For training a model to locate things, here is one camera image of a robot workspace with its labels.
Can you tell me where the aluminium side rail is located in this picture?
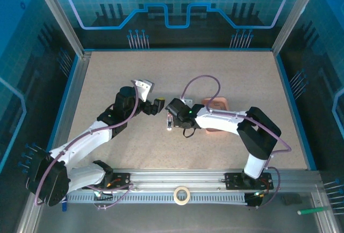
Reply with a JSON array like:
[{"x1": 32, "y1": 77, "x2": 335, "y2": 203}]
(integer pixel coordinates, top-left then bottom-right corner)
[{"x1": 44, "y1": 51, "x2": 92, "y2": 156}]

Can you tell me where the dark grey foam pad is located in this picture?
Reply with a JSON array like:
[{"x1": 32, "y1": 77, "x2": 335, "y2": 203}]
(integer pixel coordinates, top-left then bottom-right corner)
[{"x1": 281, "y1": 193, "x2": 303, "y2": 206}]

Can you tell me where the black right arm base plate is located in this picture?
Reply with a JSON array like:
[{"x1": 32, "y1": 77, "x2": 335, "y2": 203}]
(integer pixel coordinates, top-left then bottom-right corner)
[{"x1": 224, "y1": 172, "x2": 275, "y2": 190}]

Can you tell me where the small pink stapler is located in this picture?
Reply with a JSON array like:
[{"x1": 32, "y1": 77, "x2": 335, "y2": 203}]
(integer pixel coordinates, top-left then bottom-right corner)
[{"x1": 166, "y1": 111, "x2": 175, "y2": 132}]

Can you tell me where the aluminium frame post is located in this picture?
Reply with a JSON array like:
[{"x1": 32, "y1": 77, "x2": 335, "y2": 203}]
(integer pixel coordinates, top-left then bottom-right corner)
[
  {"x1": 30, "y1": 0, "x2": 92, "y2": 59},
  {"x1": 271, "y1": 0, "x2": 325, "y2": 58}
]

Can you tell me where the beige masking tape roll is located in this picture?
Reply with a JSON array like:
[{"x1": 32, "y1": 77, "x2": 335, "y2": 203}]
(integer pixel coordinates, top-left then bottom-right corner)
[{"x1": 173, "y1": 186, "x2": 191, "y2": 206}]

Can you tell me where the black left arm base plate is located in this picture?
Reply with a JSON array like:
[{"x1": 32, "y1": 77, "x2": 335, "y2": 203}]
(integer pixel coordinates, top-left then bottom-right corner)
[{"x1": 82, "y1": 172, "x2": 132, "y2": 190}]

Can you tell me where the grey slotted cable duct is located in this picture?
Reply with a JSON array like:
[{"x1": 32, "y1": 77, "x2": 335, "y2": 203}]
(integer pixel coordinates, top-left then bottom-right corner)
[{"x1": 66, "y1": 192, "x2": 247, "y2": 204}]

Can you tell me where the green pen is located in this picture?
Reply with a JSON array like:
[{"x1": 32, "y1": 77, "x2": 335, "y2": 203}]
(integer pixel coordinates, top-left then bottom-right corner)
[{"x1": 297, "y1": 206, "x2": 330, "y2": 216}]

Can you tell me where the aluminium mounting rail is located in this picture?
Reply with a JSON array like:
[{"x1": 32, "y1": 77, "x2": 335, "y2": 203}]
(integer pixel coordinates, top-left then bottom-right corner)
[{"x1": 34, "y1": 167, "x2": 323, "y2": 192}]

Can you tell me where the pink plastic tray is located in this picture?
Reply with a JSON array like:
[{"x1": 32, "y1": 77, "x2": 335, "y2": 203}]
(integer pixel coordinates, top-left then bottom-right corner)
[{"x1": 201, "y1": 96, "x2": 231, "y2": 136}]

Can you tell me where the blue table border trim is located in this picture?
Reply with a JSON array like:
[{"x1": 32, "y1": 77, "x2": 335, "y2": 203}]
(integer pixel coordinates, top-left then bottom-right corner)
[{"x1": 47, "y1": 47, "x2": 318, "y2": 171}]

